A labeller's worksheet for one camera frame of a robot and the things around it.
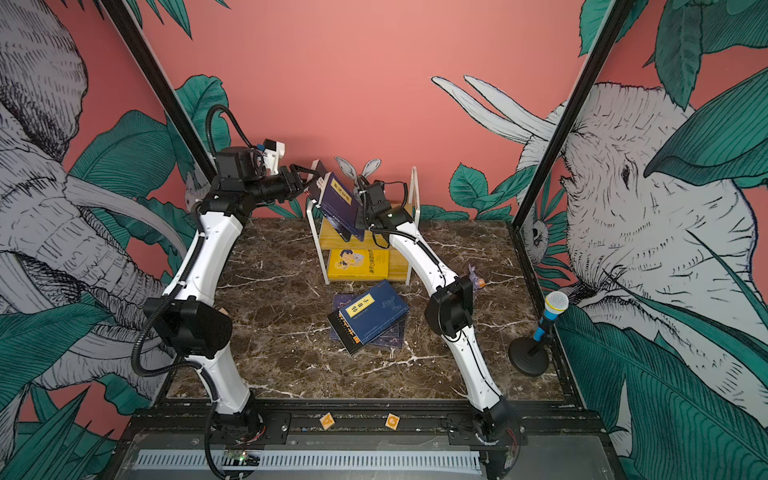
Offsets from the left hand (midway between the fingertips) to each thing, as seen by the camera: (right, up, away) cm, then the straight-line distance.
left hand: (318, 173), depth 74 cm
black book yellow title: (+5, -45, +12) cm, 46 cm away
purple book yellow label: (+4, -6, +9) cm, 12 cm away
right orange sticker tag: (+19, -63, 0) cm, 66 cm away
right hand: (+8, -8, +18) cm, 21 cm away
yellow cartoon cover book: (+7, -25, +27) cm, 37 cm away
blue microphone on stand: (+59, -51, +11) cm, 78 cm away
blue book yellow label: (+13, -39, +16) cm, 44 cm away
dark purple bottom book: (+19, -47, +14) cm, 52 cm away
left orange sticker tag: (+2, -63, 0) cm, 63 cm away
